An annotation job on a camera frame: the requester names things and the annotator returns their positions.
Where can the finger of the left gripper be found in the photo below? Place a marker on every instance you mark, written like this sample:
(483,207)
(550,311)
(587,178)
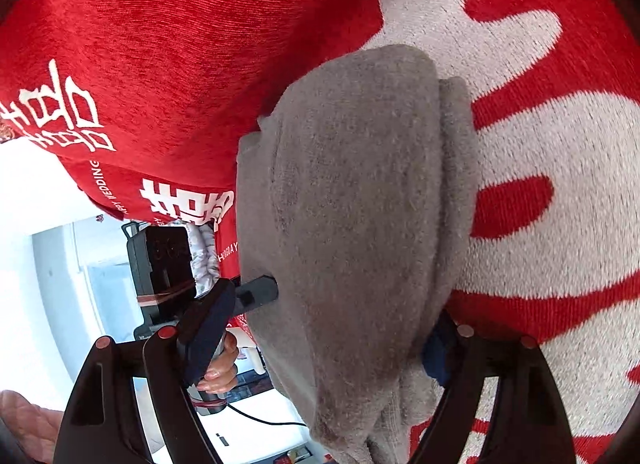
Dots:
(254,294)

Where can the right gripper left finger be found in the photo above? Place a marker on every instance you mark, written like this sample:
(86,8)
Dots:
(102,422)

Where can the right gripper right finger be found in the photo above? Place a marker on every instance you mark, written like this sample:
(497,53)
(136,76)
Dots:
(528,423)

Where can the grey knit sweater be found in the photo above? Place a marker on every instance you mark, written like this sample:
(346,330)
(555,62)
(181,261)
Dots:
(357,195)

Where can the person's left hand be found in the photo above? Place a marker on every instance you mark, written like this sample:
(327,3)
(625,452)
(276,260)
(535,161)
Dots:
(220,376)

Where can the white floral quilt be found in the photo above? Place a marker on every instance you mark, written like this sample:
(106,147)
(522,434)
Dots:
(204,259)

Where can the red blanket white print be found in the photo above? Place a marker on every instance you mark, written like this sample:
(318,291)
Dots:
(145,103)

